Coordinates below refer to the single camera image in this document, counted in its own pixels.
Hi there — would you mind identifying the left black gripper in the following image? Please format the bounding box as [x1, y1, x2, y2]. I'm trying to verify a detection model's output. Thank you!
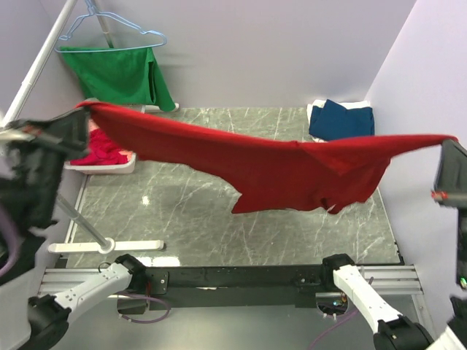
[4, 103, 93, 222]

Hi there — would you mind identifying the dark red t shirt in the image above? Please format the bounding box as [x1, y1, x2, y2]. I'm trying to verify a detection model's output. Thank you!
[82, 101, 448, 214]

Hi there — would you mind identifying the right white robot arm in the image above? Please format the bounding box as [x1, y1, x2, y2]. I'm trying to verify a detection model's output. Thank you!
[320, 141, 466, 349]

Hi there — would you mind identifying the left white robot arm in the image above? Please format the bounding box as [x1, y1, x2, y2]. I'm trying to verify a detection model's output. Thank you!
[1, 107, 147, 349]

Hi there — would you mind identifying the peach pink garment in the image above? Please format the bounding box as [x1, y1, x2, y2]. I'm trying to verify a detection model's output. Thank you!
[88, 120, 132, 164]

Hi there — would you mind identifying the magenta t shirt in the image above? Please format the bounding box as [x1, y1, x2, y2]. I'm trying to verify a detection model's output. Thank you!
[70, 128, 129, 166]

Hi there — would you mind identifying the white laundry basket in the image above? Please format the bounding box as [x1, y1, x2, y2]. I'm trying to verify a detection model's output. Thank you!
[63, 97, 161, 175]

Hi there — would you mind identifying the green t shirt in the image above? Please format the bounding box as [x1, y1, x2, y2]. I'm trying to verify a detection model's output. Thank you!
[60, 47, 177, 112]

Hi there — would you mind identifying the folded blue t shirt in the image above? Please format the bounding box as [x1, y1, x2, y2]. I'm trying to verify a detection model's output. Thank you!
[309, 98, 376, 142]

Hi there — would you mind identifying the folded white t shirt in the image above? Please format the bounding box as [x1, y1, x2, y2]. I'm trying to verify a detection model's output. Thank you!
[306, 98, 373, 144]

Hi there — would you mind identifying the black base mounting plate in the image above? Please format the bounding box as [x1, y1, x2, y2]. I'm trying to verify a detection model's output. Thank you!
[126, 265, 340, 308]

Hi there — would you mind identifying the aluminium rail frame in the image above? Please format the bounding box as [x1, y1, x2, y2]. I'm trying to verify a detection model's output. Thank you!
[37, 265, 433, 337]

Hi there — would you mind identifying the light blue wire hanger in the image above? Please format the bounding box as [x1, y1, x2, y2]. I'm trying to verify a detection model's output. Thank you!
[58, 1, 168, 53]

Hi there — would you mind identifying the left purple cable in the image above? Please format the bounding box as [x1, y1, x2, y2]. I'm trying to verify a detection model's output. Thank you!
[0, 207, 171, 324]

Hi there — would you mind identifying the purple cable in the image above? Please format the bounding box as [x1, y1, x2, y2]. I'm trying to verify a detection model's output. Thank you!
[0, 207, 171, 324]
[308, 276, 375, 350]

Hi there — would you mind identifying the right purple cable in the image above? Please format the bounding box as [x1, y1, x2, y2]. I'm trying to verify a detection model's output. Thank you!
[308, 276, 375, 350]

